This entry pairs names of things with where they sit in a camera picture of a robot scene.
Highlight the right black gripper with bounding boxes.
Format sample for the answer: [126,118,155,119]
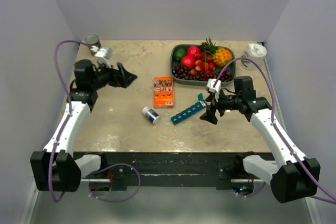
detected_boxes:
[199,88,242,124]

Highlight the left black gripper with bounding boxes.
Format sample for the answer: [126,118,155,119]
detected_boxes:
[91,60,137,90]

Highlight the teal weekly pill organizer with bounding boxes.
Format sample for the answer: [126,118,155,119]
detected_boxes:
[171,93,207,125]

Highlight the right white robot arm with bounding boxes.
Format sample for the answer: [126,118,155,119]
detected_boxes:
[200,76,320,203]

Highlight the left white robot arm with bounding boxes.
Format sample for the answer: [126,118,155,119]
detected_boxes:
[30,59,137,192]

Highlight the orange cardboard box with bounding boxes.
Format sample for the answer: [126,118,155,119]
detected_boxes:
[153,77,174,108]

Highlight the grey fruit tray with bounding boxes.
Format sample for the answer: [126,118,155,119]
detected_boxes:
[170,42,237,87]

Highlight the red cherry cluster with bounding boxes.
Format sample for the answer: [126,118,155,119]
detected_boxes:
[190,54,216,75]

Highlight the white blue pill bottle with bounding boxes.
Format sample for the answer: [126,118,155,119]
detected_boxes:
[142,106,160,125]

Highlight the dark grape bunch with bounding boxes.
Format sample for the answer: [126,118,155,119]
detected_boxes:
[172,64,221,81]

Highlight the tin can yellow label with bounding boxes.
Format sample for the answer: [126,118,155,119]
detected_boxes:
[85,35,102,56]

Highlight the red apple lower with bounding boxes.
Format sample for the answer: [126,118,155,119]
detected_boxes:
[180,55,196,70]

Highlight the red apple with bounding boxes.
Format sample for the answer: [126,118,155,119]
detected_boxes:
[186,46,201,57]
[180,55,196,70]

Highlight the small pineapple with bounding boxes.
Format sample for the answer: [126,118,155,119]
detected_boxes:
[201,37,234,68]

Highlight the red apple upper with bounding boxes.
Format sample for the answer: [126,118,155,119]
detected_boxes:
[186,46,201,57]

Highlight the green lime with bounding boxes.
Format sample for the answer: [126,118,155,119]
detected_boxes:
[173,48,186,62]

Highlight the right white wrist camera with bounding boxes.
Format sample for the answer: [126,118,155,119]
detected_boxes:
[206,79,221,93]

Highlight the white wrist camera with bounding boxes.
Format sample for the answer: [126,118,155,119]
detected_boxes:
[90,46,112,69]
[206,79,221,93]

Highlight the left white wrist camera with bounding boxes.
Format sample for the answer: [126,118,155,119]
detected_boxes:
[90,46,112,69]

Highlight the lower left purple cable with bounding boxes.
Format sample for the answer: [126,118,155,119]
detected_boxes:
[88,163,141,204]

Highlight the purple cable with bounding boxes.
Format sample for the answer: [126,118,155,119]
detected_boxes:
[88,163,141,204]
[213,57,336,205]
[48,40,96,203]
[235,180,267,199]

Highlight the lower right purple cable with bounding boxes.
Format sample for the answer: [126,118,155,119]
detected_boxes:
[235,180,267,199]

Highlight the aluminium rail frame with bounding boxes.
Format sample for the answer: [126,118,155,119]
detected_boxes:
[19,180,38,224]

